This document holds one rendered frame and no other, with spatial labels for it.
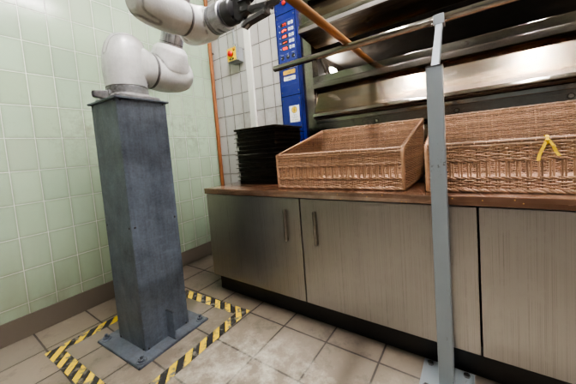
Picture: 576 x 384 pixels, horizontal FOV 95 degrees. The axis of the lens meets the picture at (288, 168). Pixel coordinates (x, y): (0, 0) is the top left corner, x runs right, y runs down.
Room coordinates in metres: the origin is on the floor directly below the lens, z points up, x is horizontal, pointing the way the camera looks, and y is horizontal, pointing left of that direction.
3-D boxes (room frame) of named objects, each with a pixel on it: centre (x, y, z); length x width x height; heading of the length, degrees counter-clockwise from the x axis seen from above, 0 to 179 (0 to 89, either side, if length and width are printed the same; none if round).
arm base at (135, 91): (1.11, 0.65, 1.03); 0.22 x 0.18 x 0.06; 148
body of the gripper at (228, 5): (0.85, 0.12, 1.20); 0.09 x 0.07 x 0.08; 56
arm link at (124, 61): (1.13, 0.64, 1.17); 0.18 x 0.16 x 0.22; 150
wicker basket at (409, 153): (1.24, -0.31, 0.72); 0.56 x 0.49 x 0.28; 55
